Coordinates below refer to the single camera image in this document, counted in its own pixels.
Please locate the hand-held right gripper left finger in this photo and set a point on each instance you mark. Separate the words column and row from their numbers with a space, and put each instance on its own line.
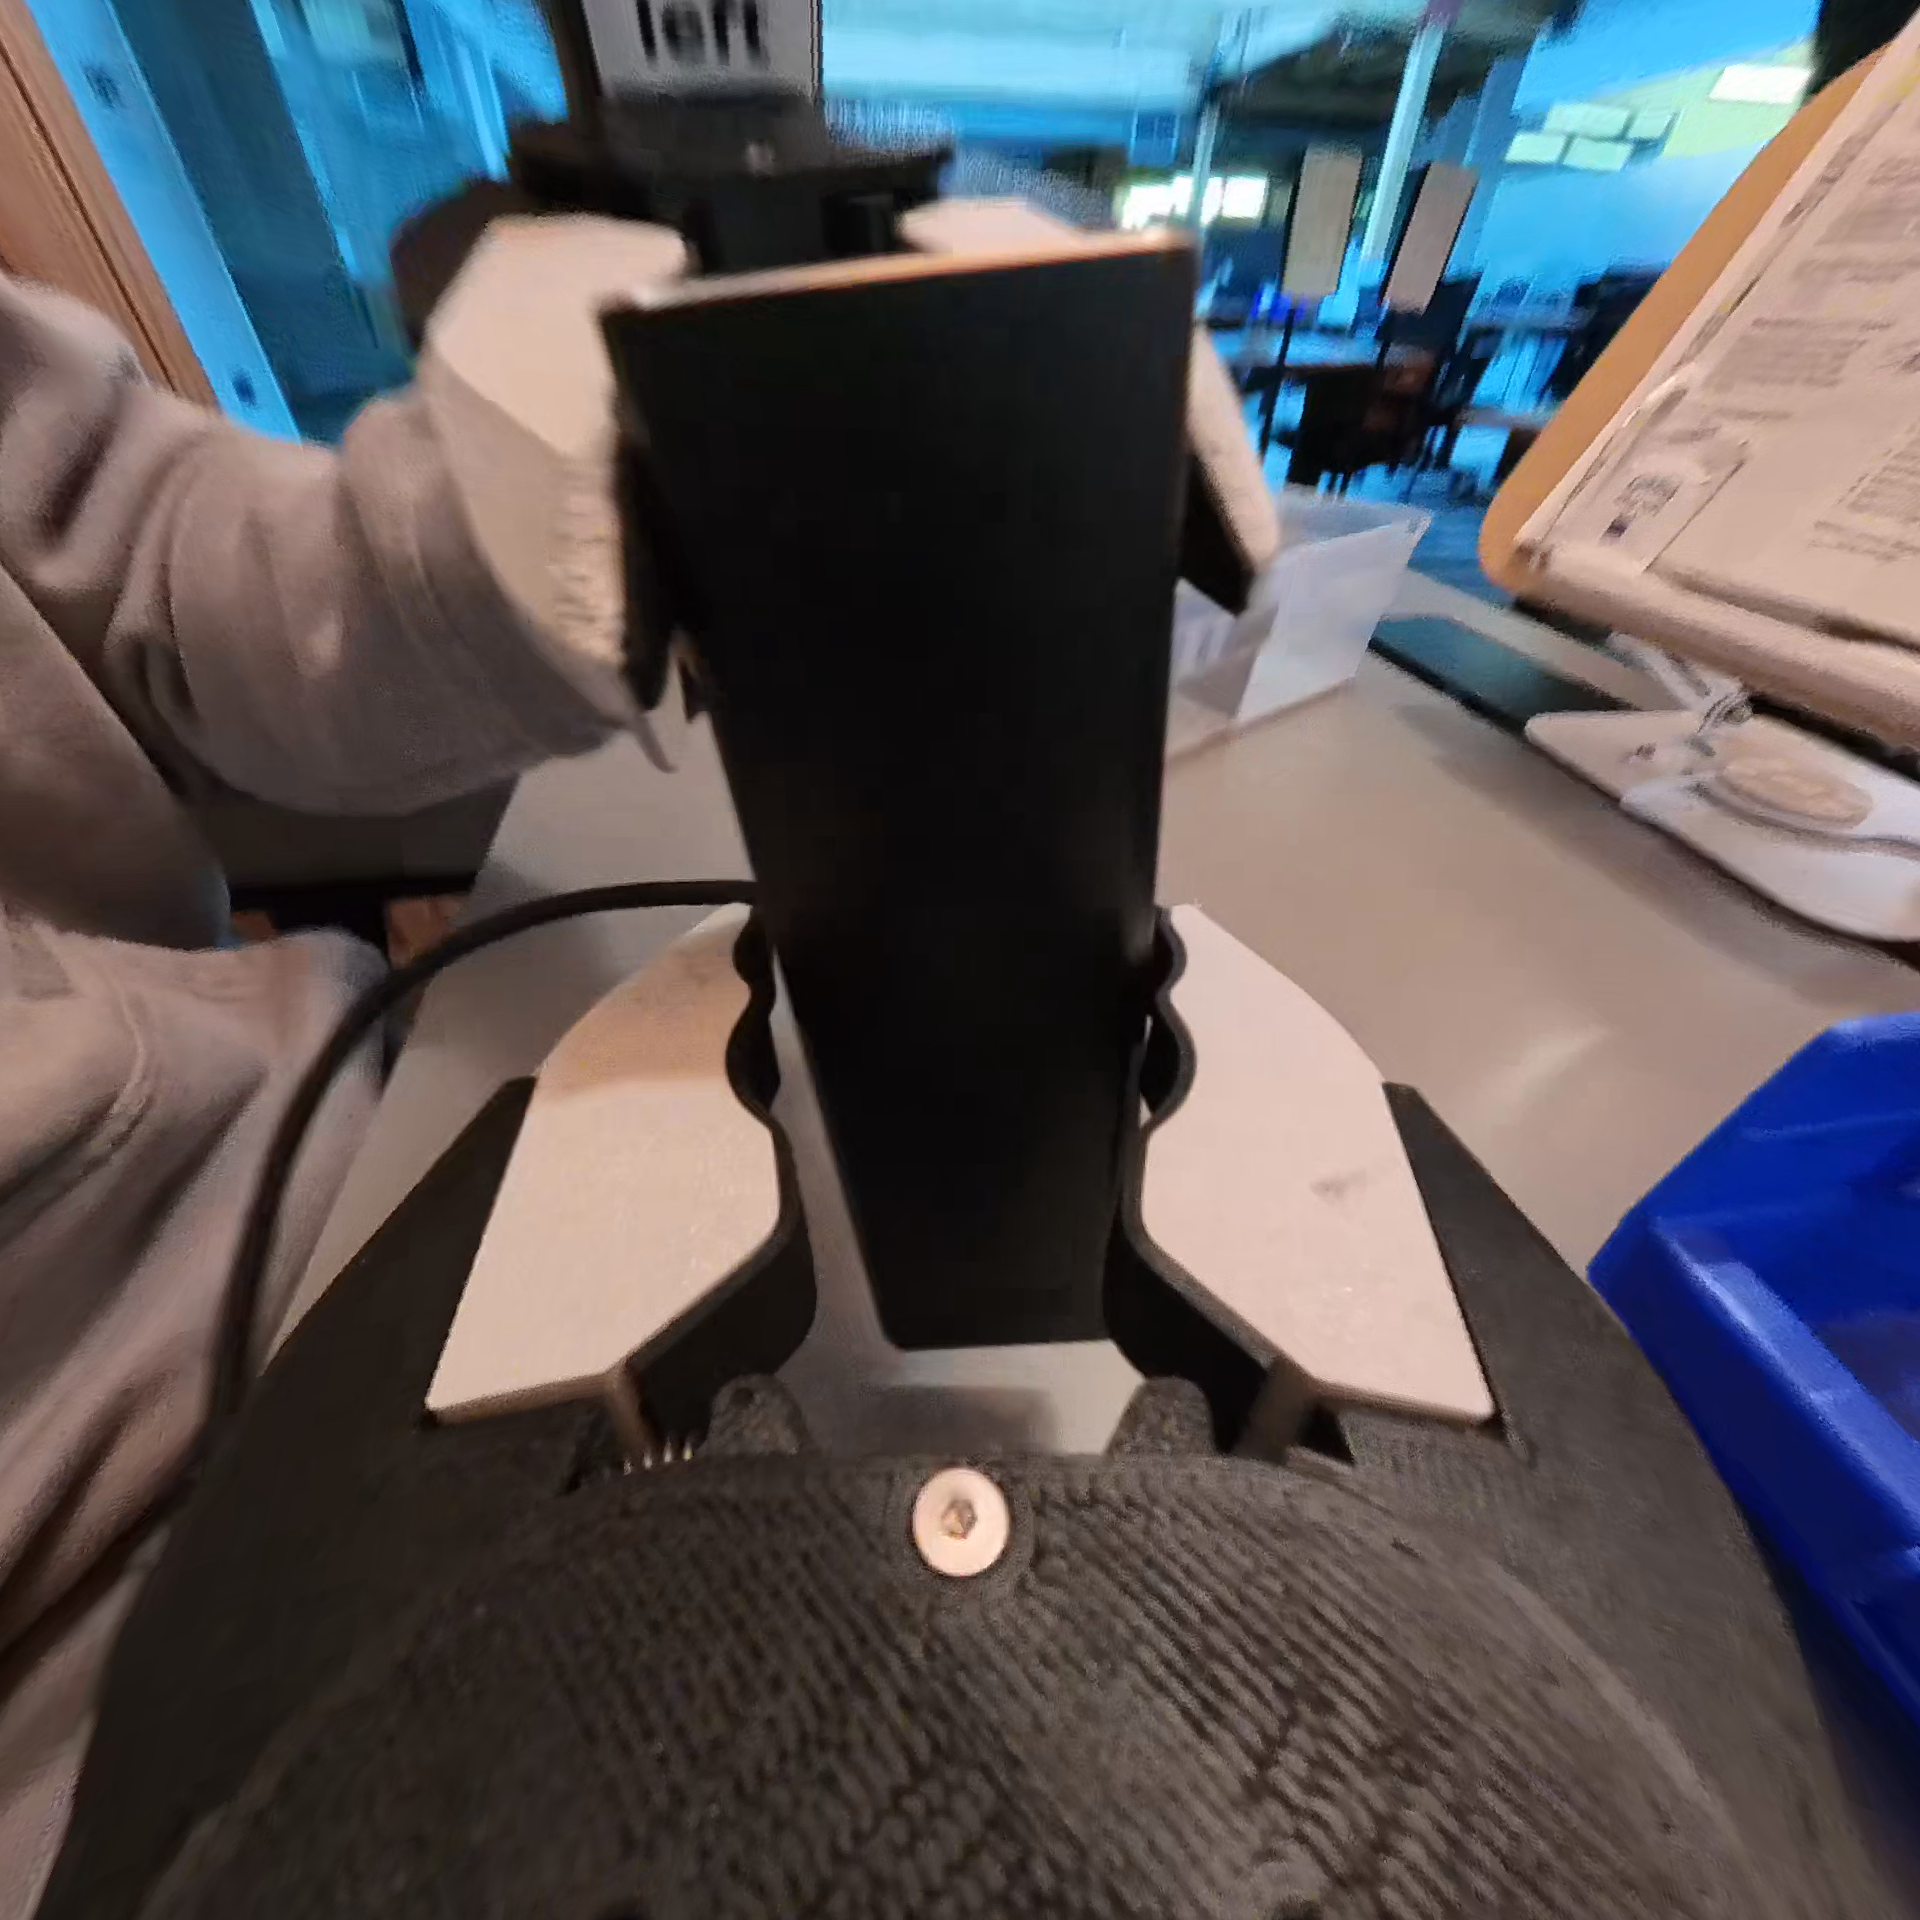
column 631, row 1199

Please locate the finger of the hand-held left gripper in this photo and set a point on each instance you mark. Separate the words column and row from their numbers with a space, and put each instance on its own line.
column 523, row 331
column 1239, row 452

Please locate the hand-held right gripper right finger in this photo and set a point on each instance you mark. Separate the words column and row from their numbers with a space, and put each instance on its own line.
column 1305, row 1216

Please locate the black multi-port usb hub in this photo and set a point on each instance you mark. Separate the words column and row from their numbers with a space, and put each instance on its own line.
column 932, row 748

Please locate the person's left forearm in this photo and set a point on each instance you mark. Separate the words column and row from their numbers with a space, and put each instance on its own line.
column 226, row 600

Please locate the clear plastic box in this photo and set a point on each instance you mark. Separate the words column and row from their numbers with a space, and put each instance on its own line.
column 1305, row 614

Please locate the black flat pad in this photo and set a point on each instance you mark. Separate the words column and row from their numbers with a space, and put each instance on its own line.
column 1485, row 675

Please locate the blue plastic bin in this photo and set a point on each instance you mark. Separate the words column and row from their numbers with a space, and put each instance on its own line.
column 1802, row 1321

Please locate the wooden document board with papers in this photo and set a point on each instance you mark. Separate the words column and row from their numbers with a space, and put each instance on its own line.
column 1756, row 377

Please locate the person's grey sweatshirt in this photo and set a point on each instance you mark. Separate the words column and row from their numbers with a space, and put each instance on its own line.
column 107, row 1350

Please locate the white stand base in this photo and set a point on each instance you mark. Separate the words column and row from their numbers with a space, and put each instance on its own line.
column 1756, row 811

